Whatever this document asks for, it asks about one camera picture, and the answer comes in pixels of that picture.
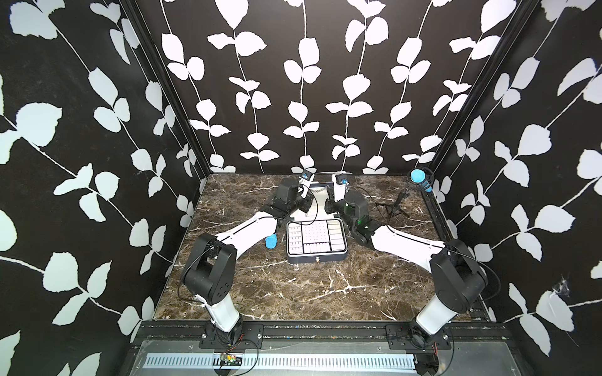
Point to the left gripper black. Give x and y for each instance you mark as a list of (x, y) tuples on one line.
[(306, 201)]

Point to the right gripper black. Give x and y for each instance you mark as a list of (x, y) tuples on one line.
[(331, 208)]

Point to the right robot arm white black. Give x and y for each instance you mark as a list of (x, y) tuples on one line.
[(458, 279)]

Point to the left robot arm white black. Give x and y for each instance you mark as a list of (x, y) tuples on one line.
[(210, 269)]

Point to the blue handheld microphone lying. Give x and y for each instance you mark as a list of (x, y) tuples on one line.
[(271, 241)]

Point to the black mini tripod stand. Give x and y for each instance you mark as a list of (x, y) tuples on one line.
[(394, 209)]

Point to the blue microphone on tripod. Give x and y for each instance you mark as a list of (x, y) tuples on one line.
[(423, 179)]

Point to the small green circuit board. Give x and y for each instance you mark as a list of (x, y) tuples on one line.
[(229, 360)]

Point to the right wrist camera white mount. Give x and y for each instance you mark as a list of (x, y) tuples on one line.
[(340, 182)]

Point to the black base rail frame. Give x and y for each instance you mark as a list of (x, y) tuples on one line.
[(393, 334)]

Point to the white slotted cable duct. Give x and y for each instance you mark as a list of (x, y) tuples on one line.
[(287, 362)]

